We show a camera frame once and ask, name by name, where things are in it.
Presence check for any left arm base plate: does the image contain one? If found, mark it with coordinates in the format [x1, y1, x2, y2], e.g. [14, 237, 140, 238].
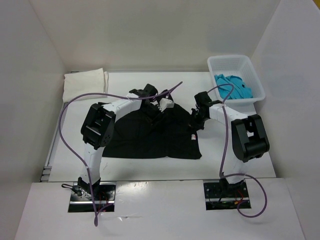
[61, 182, 116, 213]

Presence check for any white plastic basket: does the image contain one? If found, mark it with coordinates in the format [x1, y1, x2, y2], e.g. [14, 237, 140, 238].
[207, 55, 266, 106]

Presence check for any black t shirt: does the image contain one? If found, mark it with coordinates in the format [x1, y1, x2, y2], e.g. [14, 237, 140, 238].
[102, 104, 202, 160]

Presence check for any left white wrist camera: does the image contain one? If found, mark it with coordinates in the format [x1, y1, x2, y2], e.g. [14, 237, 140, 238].
[158, 98, 175, 112]

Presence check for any white t shirt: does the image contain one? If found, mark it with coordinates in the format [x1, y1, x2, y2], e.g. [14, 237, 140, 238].
[62, 68, 109, 103]

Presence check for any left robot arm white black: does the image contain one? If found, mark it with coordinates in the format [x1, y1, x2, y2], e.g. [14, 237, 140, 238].
[77, 84, 174, 200]

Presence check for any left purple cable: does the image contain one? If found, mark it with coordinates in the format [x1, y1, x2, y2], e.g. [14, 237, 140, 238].
[58, 80, 184, 227]

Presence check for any cyan t shirt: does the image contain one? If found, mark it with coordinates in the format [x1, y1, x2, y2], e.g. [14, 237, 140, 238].
[214, 74, 253, 100]

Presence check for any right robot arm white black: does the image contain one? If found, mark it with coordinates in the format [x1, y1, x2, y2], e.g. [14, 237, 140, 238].
[190, 91, 270, 197]

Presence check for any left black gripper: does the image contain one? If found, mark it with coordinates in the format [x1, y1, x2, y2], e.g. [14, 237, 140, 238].
[140, 103, 168, 133]

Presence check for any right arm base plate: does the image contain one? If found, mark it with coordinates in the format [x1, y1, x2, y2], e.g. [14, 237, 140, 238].
[203, 180, 251, 211]

